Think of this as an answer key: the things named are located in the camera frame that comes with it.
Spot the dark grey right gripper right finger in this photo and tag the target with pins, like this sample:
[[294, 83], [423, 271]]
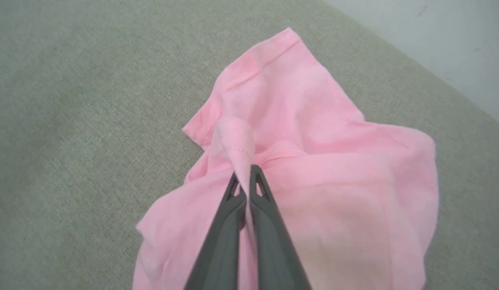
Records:
[[273, 245]]

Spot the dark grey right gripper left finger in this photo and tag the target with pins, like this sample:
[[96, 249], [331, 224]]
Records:
[[219, 249]]

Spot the pink garment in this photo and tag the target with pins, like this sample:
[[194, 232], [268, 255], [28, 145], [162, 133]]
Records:
[[313, 161]]

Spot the grey fabric sofa cushion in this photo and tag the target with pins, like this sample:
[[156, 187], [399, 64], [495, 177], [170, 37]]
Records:
[[92, 141]]

